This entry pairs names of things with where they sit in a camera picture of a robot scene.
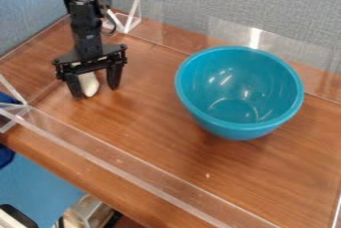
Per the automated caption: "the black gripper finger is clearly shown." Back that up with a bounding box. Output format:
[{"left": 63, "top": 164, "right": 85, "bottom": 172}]
[
  {"left": 107, "top": 64, "right": 123, "bottom": 90},
  {"left": 65, "top": 74, "right": 83, "bottom": 100}
]

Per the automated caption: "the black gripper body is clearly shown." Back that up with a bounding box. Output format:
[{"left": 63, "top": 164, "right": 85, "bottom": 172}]
[{"left": 52, "top": 27, "right": 128, "bottom": 81}]

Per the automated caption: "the white toy mushroom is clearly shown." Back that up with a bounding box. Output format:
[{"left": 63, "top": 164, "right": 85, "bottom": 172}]
[{"left": 79, "top": 73, "right": 100, "bottom": 98}]

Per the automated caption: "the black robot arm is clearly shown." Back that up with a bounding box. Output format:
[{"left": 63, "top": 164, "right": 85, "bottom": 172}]
[{"left": 52, "top": 0, "right": 128, "bottom": 100}]

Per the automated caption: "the blue plastic bowl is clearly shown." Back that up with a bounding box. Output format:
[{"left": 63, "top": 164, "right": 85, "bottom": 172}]
[{"left": 174, "top": 46, "right": 303, "bottom": 140}]

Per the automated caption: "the clear acrylic front barrier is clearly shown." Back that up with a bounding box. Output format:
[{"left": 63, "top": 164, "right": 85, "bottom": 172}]
[{"left": 0, "top": 75, "right": 277, "bottom": 228}]

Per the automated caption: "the clear acrylic barrier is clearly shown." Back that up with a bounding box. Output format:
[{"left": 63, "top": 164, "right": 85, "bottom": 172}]
[
  {"left": 130, "top": 0, "right": 341, "bottom": 104},
  {"left": 0, "top": 75, "right": 277, "bottom": 228}
]

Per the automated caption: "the blue object at left edge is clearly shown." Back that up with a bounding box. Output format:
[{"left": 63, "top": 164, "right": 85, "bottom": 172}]
[{"left": 0, "top": 92, "right": 23, "bottom": 170}]

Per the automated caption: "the black white object bottom left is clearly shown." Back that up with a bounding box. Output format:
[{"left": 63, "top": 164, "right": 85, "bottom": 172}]
[{"left": 0, "top": 204, "right": 39, "bottom": 228}]

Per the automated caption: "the clear acrylic back barrier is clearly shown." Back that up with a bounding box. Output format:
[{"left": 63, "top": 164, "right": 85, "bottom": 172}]
[{"left": 130, "top": 0, "right": 341, "bottom": 104}]

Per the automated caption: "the clear acrylic corner bracket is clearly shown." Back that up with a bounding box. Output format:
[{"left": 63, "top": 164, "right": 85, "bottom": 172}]
[{"left": 103, "top": 0, "right": 142, "bottom": 34}]

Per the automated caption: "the metal table leg frame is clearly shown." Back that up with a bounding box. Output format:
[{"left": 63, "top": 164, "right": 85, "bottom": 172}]
[{"left": 52, "top": 195, "right": 114, "bottom": 228}]

